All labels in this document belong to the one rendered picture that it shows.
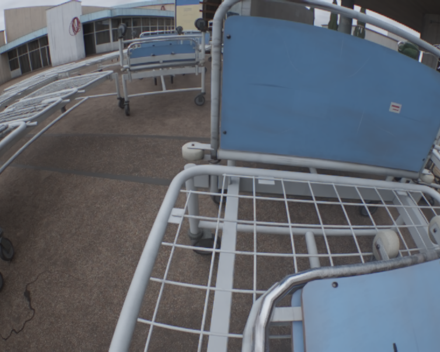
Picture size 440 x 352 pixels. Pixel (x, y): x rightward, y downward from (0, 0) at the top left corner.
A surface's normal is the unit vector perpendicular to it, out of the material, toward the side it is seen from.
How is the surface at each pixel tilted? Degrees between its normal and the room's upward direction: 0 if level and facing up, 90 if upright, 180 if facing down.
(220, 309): 0
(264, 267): 0
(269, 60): 90
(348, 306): 5
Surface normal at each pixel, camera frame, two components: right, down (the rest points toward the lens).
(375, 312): -0.05, -0.80
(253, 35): -0.10, 0.60
